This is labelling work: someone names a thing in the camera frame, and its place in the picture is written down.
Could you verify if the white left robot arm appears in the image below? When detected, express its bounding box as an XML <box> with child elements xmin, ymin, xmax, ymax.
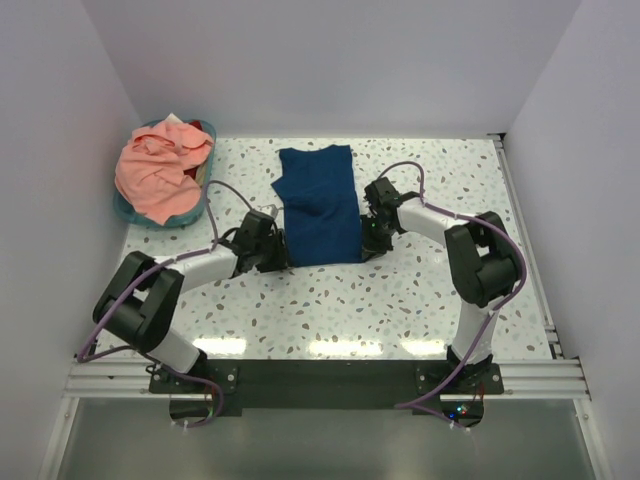
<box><xmin>93</xmin><ymin>208</ymin><xmax>287</xmax><ymax>378</ymax></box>

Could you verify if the teal plastic laundry basket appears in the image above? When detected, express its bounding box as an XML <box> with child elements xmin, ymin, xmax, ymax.
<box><xmin>112</xmin><ymin>118</ymin><xmax>219</xmax><ymax>230</ymax></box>

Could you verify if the dark blue t shirt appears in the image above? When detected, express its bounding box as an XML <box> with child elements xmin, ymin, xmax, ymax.
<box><xmin>272</xmin><ymin>145</ymin><xmax>362</xmax><ymax>267</ymax></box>

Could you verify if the aluminium frame rail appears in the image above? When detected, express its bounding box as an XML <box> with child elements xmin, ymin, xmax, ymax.
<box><xmin>63</xmin><ymin>357</ymin><xmax>591</xmax><ymax>400</ymax></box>

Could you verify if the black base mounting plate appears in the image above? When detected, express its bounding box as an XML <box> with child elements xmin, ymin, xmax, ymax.
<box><xmin>146</xmin><ymin>357</ymin><xmax>505</xmax><ymax>426</ymax></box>

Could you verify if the beige garment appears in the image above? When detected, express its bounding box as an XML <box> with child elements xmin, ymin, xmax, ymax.
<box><xmin>194</xmin><ymin>164</ymin><xmax>207</xmax><ymax>187</ymax></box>

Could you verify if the dark red garment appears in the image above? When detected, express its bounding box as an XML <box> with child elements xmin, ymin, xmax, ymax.
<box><xmin>188</xmin><ymin>120</ymin><xmax>209</xmax><ymax>132</ymax></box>

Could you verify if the pink t shirt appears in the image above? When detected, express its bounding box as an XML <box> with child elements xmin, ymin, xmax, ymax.
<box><xmin>114</xmin><ymin>118</ymin><xmax>214</xmax><ymax>225</ymax></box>

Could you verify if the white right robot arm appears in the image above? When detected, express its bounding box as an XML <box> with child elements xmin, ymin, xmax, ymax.
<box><xmin>361</xmin><ymin>177</ymin><xmax>526</xmax><ymax>365</ymax></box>

